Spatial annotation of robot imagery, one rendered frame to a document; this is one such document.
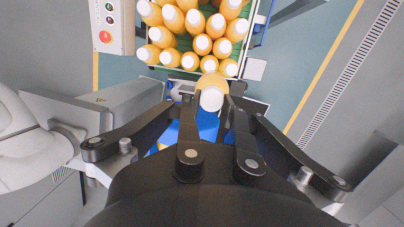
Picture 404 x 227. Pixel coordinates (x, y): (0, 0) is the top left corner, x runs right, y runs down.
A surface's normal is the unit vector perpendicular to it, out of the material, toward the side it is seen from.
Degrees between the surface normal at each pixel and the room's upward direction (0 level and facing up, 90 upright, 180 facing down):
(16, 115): 92
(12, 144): 67
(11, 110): 93
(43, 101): 4
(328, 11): 0
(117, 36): 0
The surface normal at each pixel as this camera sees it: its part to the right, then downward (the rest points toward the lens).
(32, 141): 0.92, -0.34
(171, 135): -0.15, 0.35
